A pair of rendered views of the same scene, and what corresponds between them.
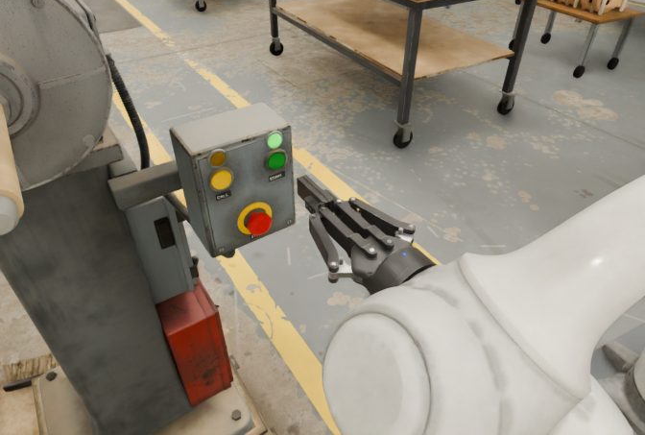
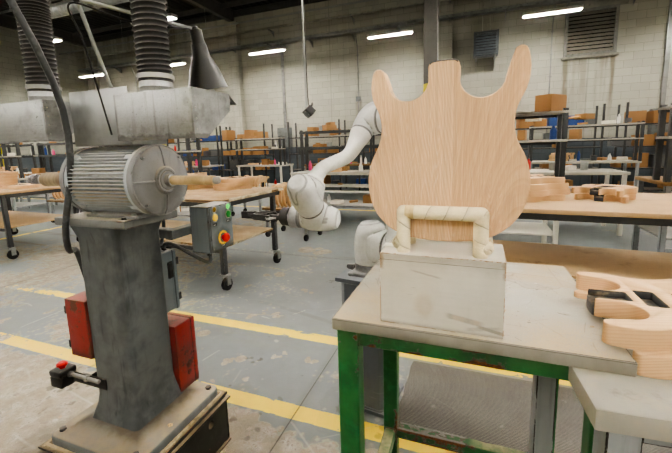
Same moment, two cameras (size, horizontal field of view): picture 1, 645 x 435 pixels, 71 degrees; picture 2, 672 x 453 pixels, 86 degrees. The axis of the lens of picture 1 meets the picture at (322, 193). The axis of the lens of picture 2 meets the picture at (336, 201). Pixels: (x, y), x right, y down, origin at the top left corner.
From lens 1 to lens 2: 1.15 m
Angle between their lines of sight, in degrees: 43
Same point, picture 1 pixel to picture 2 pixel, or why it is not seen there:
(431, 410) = (305, 179)
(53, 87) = not seen: hidden behind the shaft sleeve
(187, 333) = (182, 327)
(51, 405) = (74, 438)
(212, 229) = (212, 238)
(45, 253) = (135, 267)
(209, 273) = not seen: hidden behind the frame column
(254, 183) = (222, 222)
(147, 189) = (181, 231)
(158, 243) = (167, 275)
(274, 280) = not seen: hidden behind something
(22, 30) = (175, 163)
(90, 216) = (152, 251)
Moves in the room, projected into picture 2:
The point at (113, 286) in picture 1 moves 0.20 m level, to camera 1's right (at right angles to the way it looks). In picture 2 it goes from (154, 292) to (205, 280)
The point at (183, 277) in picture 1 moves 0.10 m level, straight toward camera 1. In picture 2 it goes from (175, 298) to (190, 303)
